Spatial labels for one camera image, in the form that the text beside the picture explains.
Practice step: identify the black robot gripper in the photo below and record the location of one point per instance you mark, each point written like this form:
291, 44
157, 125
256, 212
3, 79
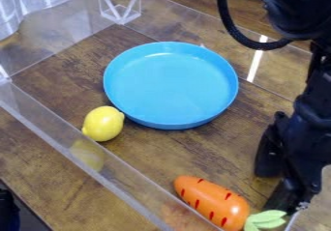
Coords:
294, 151

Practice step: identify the orange toy carrot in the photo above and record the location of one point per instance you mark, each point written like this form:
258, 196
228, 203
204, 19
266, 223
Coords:
224, 207

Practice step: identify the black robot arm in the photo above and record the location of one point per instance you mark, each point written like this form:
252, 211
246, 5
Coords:
305, 20

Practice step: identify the blue round plate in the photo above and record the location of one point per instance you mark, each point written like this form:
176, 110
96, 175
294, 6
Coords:
171, 86

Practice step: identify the yellow toy lemon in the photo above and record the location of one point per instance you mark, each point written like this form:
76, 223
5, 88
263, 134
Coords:
104, 123

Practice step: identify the clear acrylic corner bracket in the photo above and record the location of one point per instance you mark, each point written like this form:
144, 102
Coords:
118, 13

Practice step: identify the clear acrylic enclosure wall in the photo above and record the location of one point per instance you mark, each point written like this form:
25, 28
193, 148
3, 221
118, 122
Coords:
88, 186

